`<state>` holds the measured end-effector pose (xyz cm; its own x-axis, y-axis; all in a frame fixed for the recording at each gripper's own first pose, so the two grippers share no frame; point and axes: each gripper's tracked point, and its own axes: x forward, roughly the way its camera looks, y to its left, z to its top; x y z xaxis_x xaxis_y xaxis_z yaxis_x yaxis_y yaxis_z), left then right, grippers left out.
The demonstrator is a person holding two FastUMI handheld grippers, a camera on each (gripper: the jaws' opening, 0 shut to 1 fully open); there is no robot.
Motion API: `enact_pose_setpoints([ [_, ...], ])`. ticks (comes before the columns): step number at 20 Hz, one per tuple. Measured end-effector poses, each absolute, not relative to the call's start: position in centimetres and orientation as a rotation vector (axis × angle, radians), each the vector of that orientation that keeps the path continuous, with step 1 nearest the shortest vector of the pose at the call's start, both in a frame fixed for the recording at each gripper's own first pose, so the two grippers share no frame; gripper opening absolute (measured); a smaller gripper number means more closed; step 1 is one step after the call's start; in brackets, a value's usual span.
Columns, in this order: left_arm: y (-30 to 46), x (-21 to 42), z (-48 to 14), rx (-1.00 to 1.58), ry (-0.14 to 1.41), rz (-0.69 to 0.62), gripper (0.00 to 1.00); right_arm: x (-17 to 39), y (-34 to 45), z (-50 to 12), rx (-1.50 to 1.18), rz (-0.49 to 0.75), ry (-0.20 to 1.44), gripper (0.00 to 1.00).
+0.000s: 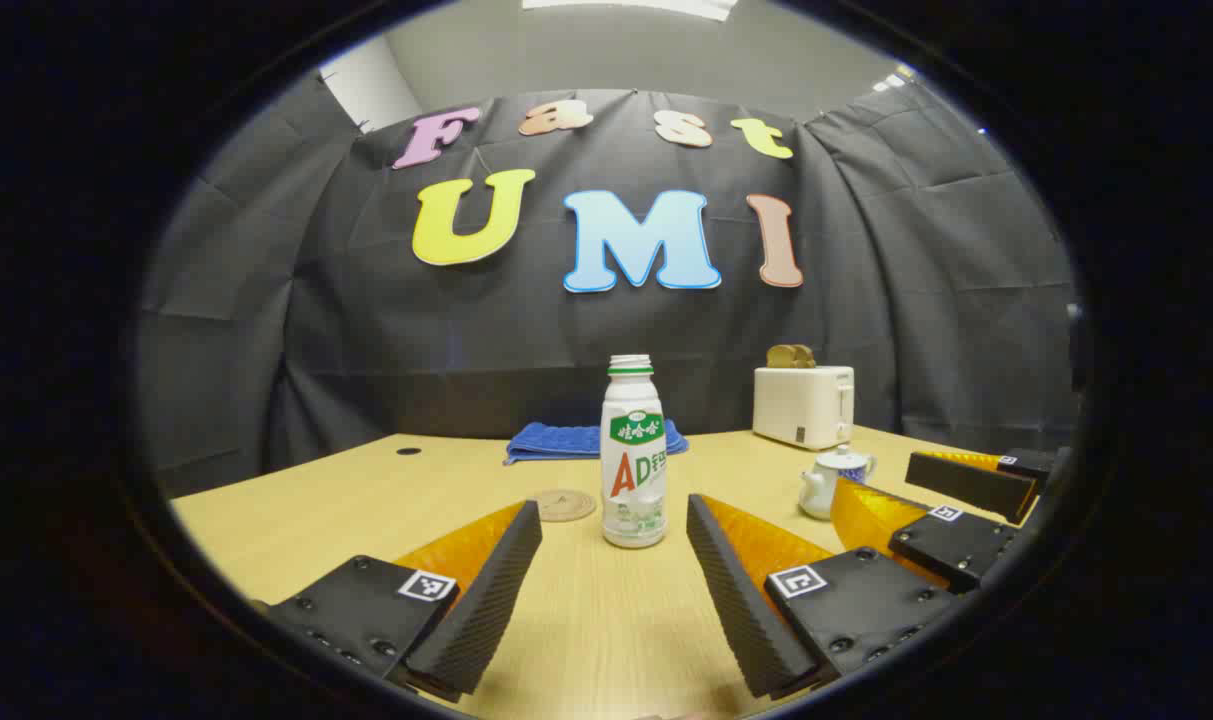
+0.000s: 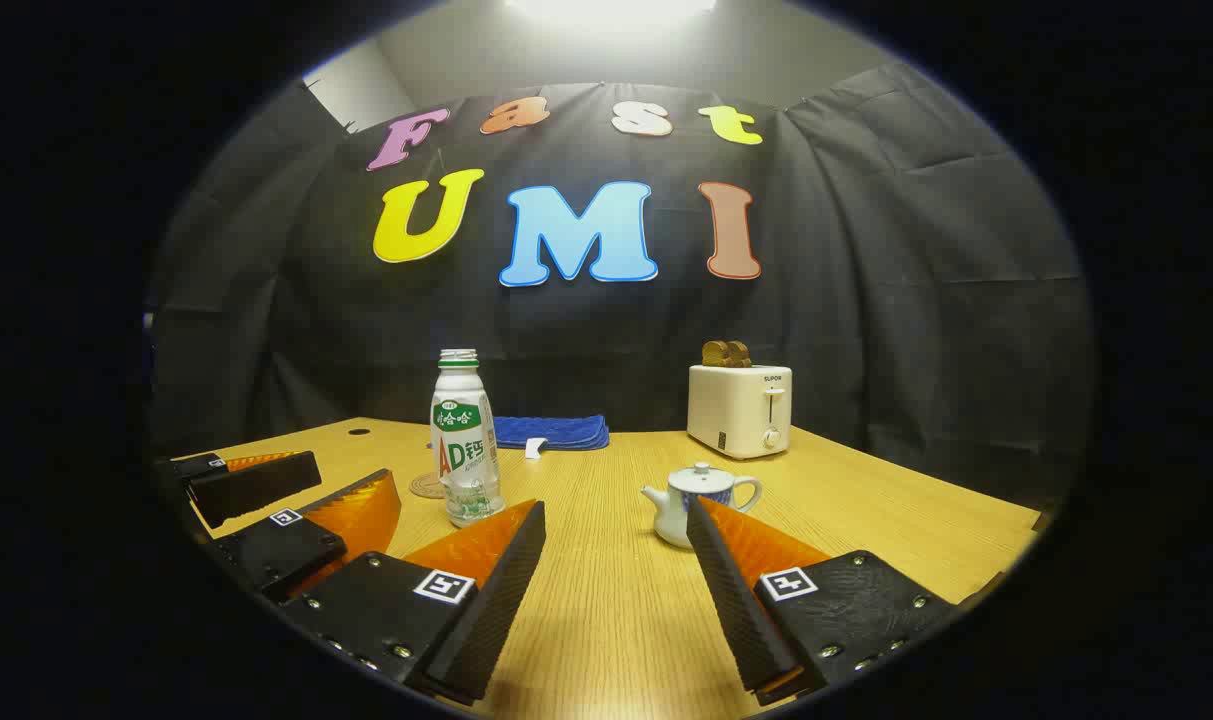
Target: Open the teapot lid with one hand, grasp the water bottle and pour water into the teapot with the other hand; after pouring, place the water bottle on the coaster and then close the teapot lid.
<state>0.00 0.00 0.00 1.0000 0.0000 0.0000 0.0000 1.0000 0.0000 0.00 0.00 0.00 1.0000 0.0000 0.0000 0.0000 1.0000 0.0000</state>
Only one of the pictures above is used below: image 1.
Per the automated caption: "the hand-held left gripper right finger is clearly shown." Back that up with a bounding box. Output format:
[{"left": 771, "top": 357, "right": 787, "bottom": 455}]
[{"left": 686, "top": 493, "right": 967, "bottom": 701}]

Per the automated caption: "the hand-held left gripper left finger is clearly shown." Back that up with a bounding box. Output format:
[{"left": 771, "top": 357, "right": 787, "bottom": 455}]
[{"left": 266, "top": 500, "right": 544, "bottom": 703}]

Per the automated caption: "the round wooden coaster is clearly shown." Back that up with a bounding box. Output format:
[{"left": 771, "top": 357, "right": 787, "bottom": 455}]
[{"left": 526, "top": 489, "right": 598, "bottom": 523}]

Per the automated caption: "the white blue flower teacup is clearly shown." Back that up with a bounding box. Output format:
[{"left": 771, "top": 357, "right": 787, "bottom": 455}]
[{"left": 799, "top": 462, "right": 878, "bottom": 521}]

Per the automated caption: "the white water bottle green label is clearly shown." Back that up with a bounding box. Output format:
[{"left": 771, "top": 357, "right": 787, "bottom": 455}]
[{"left": 600, "top": 354, "right": 669, "bottom": 549}]

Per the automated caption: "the blue folded towel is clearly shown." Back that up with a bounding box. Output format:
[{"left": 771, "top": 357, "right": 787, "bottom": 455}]
[{"left": 504, "top": 419, "right": 689, "bottom": 466}]

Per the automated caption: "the white toaster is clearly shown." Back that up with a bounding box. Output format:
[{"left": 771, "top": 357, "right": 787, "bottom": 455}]
[{"left": 752, "top": 365, "right": 856, "bottom": 451}]

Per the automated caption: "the long ceiling light panel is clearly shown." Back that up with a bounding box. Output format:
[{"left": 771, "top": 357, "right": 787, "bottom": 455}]
[{"left": 521, "top": 0, "right": 739, "bottom": 23}]

